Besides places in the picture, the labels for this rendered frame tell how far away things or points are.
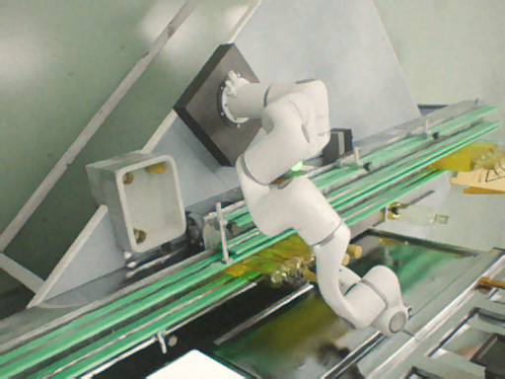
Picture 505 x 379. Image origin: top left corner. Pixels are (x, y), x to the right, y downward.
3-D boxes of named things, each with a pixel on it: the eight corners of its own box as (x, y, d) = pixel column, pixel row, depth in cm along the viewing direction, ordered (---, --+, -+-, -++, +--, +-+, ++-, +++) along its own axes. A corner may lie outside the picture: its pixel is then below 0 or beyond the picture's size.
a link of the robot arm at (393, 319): (366, 301, 99) (397, 267, 100) (332, 282, 108) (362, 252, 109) (394, 345, 106) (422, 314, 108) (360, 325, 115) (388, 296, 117)
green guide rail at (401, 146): (213, 224, 139) (233, 229, 133) (213, 220, 138) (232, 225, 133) (486, 107, 242) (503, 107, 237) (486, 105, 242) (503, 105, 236)
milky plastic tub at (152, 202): (117, 249, 135) (134, 256, 129) (99, 167, 127) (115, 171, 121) (170, 227, 145) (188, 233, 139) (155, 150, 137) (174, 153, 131)
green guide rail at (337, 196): (217, 249, 141) (237, 255, 136) (217, 245, 141) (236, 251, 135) (485, 121, 245) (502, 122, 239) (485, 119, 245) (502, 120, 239)
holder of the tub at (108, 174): (121, 265, 137) (136, 272, 132) (99, 168, 127) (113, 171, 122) (172, 244, 147) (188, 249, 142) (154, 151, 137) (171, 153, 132)
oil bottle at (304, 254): (252, 259, 152) (306, 275, 137) (250, 241, 150) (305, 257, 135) (264, 252, 156) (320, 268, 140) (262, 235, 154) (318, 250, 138)
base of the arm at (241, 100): (208, 91, 138) (247, 91, 127) (233, 60, 142) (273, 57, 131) (236, 131, 148) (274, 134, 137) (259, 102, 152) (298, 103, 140)
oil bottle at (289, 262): (238, 265, 149) (292, 284, 133) (236, 248, 147) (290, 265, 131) (252, 259, 152) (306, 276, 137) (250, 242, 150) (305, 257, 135)
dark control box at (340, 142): (321, 154, 185) (339, 155, 179) (320, 132, 182) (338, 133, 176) (334, 148, 190) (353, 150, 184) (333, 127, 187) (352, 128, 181)
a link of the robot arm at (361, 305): (328, 216, 106) (386, 288, 110) (285, 259, 103) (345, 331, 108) (348, 217, 97) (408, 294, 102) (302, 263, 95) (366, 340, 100)
